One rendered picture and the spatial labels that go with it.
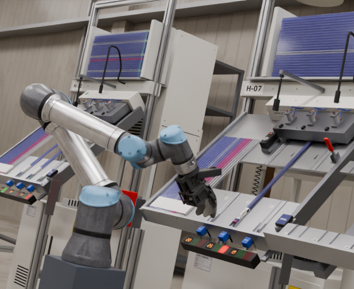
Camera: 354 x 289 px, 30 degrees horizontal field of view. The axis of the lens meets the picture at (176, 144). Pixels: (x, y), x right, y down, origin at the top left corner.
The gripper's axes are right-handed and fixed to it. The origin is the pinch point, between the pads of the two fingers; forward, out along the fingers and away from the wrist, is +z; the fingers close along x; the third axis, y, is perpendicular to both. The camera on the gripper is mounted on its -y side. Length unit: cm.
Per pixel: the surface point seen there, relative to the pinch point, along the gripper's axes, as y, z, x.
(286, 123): -59, 3, -12
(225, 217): -8.7, 10.0, -6.8
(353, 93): -80, 1, 7
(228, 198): -18.0, 9.9, -13.2
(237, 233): -2.0, 9.2, 5.1
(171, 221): -1.9, 11.5, -30.5
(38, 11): -442, 84, -855
